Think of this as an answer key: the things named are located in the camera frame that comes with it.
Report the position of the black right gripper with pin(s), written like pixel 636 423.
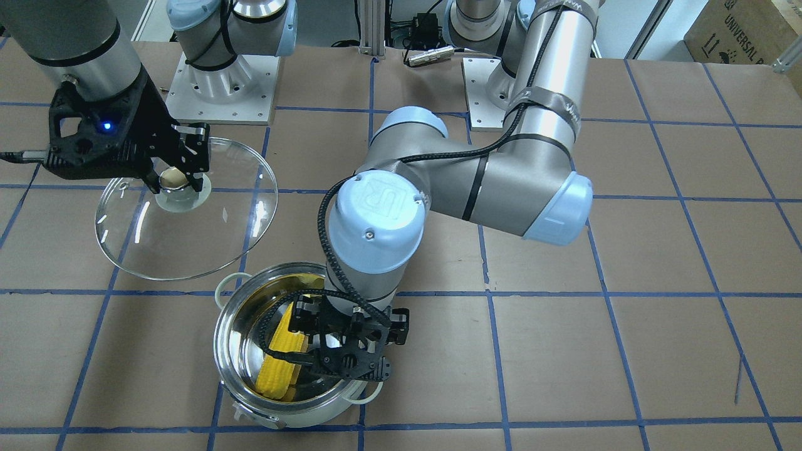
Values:
pixel 152 130

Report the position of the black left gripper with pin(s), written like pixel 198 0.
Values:
pixel 399 326

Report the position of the yellow corn cob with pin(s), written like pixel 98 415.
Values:
pixel 277 379

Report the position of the glass pot lid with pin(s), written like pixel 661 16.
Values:
pixel 180 233

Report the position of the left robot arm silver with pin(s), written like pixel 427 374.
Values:
pixel 370 224

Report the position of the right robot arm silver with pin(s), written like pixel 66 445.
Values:
pixel 82 42

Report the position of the steel pot pale green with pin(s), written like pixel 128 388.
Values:
pixel 243 299

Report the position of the cardboard box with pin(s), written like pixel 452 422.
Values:
pixel 743 32

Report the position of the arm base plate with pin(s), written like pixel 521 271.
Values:
pixel 242 94
pixel 486 88

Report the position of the metal cable connector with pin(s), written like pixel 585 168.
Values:
pixel 430 56

